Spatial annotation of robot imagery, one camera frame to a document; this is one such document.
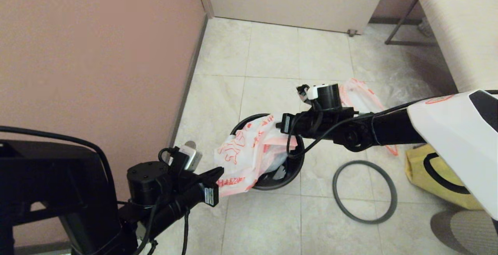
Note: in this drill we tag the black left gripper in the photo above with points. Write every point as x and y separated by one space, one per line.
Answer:
148 185

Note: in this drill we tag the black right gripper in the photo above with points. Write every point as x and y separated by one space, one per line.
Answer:
330 124

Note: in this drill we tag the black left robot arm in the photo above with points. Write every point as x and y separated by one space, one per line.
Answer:
58 192

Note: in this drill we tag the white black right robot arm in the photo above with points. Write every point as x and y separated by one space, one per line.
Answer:
447 130

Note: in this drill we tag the black round trash bin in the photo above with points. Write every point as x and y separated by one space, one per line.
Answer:
288 173

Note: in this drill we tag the yellow shopping bag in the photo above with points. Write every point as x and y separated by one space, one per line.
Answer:
416 169

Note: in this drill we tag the small metal door stop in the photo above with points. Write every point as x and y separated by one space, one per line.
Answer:
353 32

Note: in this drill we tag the small clear container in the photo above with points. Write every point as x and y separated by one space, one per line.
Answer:
425 27

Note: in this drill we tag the cream striped table top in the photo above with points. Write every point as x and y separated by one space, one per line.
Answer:
463 25

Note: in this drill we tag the grey ribbed round object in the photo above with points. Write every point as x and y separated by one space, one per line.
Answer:
467 235

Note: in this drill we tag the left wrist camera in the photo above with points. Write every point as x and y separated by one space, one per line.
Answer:
188 157

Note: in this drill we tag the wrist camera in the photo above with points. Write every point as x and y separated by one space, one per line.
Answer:
188 157
303 92

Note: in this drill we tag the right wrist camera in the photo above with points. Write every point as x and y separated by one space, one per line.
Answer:
303 92

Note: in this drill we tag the dark metal table frame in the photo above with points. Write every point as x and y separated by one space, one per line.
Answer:
408 43

